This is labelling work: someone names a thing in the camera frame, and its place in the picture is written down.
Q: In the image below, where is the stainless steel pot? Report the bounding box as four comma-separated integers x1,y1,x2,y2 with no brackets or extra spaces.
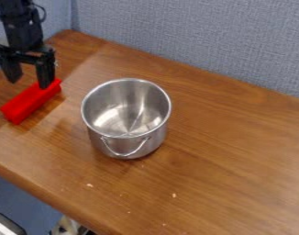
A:
81,78,172,160

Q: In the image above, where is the white object under table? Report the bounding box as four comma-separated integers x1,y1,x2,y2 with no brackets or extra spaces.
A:
48,216,88,235

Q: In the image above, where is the grey device under table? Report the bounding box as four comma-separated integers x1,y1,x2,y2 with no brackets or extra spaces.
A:
0,214,27,235

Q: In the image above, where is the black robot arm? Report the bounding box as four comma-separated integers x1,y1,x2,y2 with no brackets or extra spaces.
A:
0,0,55,89

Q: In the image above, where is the red rectangular block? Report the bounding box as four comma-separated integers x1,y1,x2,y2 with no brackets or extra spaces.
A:
0,78,61,125

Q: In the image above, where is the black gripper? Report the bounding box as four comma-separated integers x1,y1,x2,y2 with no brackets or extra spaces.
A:
0,8,55,89

